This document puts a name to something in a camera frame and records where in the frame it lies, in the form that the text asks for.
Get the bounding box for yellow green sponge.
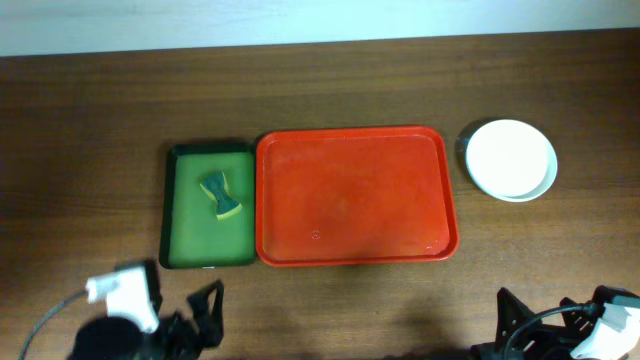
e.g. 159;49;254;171
200;172;243;220

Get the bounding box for white plate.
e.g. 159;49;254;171
464;118;557;199

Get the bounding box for light blue plate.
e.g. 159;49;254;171
455;118;559;204

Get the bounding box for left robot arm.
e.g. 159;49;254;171
69;280;224;360

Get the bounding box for green water tray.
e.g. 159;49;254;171
159;142;256;269

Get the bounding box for red serving tray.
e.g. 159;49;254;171
255;126;460;267

